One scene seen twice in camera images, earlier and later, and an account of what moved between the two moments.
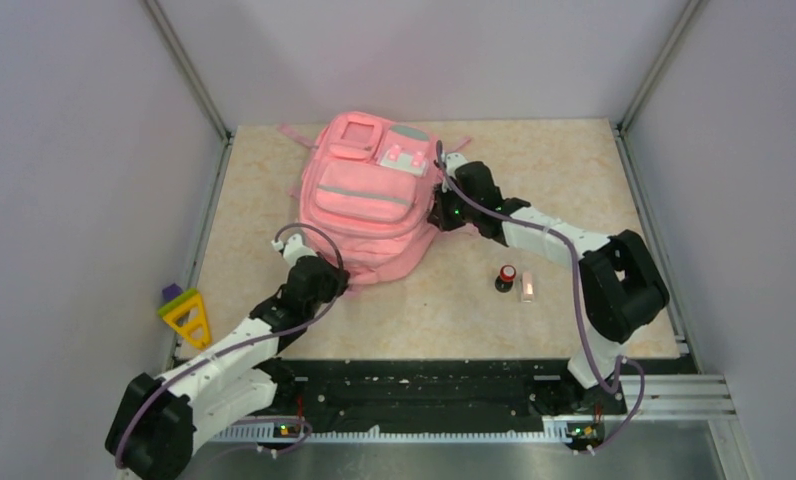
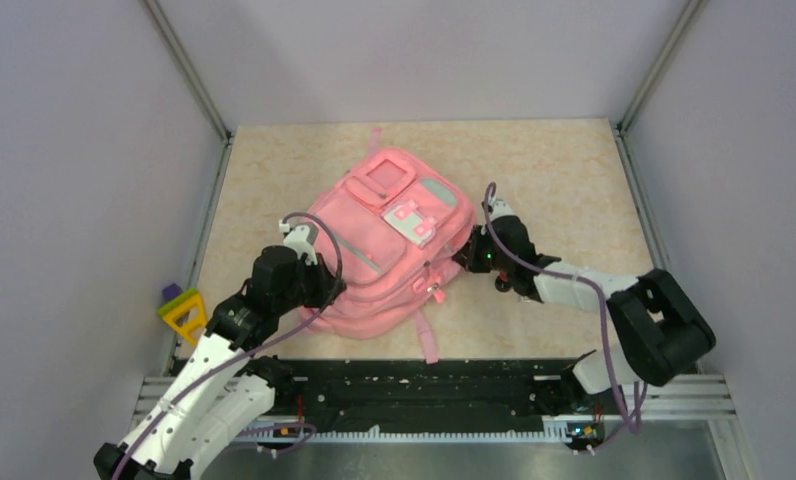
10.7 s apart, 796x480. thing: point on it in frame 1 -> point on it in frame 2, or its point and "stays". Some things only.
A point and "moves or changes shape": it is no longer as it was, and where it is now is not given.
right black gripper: (440, 215) -> (469, 254)
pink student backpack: (366, 191) moves or changes shape
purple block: (172, 291) stays
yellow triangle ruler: (187, 314) stays
